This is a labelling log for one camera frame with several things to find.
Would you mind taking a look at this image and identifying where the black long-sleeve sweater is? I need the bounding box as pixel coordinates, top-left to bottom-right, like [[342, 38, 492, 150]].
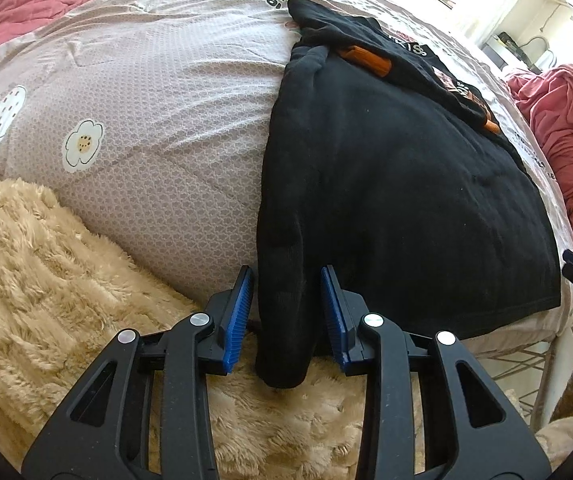
[[255, 0, 562, 391]]

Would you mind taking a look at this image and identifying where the fluffy cream blanket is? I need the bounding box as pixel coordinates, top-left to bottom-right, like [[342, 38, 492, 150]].
[[0, 180, 573, 480]]

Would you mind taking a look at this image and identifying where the floral beige quilt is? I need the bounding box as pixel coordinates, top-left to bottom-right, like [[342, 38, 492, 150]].
[[0, 0, 573, 351]]

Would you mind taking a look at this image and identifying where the pink quilted blanket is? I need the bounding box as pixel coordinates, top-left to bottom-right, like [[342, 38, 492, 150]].
[[0, 0, 167, 61]]

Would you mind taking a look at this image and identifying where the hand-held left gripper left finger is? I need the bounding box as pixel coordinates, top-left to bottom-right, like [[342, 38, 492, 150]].
[[21, 265, 256, 480]]

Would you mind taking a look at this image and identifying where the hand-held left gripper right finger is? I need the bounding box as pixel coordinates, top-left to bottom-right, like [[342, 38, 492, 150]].
[[319, 265, 552, 480]]

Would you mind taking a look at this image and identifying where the crumpled pink cloth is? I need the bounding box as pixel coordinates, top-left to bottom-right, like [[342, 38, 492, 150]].
[[507, 64, 573, 261]]

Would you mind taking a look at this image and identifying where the white metal rack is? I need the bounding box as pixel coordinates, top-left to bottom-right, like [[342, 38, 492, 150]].
[[467, 325, 573, 431]]

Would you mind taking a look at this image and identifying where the white box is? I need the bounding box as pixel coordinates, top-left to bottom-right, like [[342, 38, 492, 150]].
[[481, 32, 552, 68]]

